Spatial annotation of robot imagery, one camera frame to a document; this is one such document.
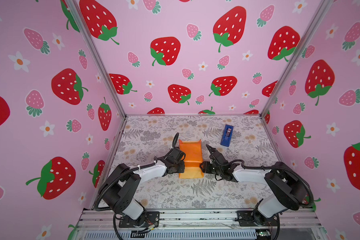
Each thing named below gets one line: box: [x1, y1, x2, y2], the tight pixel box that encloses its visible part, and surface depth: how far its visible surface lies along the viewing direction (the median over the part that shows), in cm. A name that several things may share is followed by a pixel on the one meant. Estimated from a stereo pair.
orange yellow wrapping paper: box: [178, 139, 204, 179], surface depth 92 cm
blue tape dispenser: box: [220, 124, 234, 147], surface depth 104 cm
